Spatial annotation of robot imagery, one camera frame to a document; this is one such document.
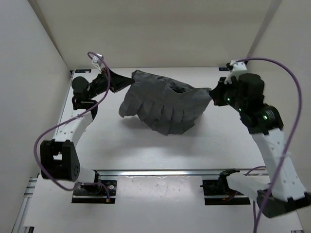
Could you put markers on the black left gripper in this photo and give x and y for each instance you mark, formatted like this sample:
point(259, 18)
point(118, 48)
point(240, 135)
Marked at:
point(118, 82)

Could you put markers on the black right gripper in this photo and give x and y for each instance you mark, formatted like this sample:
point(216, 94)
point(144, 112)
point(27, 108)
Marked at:
point(216, 93)

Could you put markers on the grey pleated skirt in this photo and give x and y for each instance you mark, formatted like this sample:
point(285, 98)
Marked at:
point(165, 105)

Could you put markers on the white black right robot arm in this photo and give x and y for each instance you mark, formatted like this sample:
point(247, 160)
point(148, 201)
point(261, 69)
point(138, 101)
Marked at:
point(263, 121)

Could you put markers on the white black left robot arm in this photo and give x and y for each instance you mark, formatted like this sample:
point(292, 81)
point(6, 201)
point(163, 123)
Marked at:
point(58, 156)

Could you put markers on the blue label right corner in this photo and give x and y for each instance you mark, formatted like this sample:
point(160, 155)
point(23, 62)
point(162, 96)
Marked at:
point(223, 69)

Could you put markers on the blue label corner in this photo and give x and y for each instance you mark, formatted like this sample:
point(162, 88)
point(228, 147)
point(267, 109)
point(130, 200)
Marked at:
point(223, 69)
point(83, 70)

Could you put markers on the blue label left corner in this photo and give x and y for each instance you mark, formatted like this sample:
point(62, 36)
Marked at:
point(83, 70)

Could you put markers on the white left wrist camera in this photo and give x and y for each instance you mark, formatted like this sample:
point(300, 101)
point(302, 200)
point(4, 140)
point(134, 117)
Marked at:
point(97, 61)

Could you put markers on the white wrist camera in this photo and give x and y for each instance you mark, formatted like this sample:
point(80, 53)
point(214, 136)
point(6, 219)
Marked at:
point(237, 69)
point(97, 61)

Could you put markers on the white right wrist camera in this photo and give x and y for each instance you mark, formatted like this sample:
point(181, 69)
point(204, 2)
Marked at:
point(237, 69)

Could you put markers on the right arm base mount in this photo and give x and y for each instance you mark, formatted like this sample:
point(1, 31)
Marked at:
point(214, 194)

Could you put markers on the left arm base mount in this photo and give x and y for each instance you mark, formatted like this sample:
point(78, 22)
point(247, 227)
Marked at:
point(102, 192)

